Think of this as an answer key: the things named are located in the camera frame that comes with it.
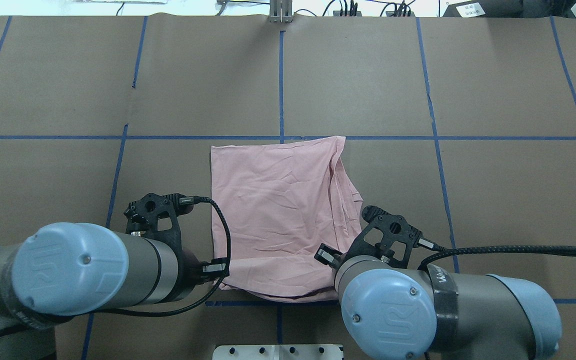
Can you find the aluminium frame post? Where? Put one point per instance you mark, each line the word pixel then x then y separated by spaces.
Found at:
pixel 280 11

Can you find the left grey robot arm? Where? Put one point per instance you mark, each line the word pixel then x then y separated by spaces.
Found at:
pixel 66 270

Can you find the pink Snoopy t-shirt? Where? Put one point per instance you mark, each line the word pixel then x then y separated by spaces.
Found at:
pixel 280 203

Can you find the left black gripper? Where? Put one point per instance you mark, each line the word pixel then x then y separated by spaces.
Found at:
pixel 191 266

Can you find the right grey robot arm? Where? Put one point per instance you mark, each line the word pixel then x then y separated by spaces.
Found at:
pixel 402 314

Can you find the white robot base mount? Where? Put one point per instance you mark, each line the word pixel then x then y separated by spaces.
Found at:
pixel 279 352

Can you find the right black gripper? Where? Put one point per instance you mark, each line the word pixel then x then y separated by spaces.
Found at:
pixel 326 255

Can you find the brown paper table cover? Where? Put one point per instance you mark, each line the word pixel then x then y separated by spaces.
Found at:
pixel 465 127

